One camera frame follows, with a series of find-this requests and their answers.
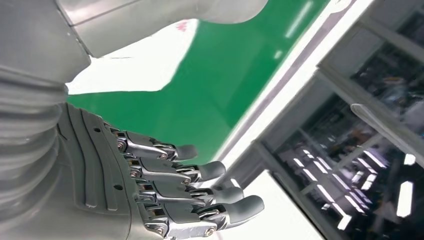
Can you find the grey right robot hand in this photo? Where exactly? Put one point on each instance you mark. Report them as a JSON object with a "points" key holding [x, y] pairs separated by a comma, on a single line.
{"points": [[99, 185]]}

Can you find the green conveyor belt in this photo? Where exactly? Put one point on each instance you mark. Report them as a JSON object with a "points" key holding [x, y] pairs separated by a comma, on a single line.
{"points": [[215, 82]]}

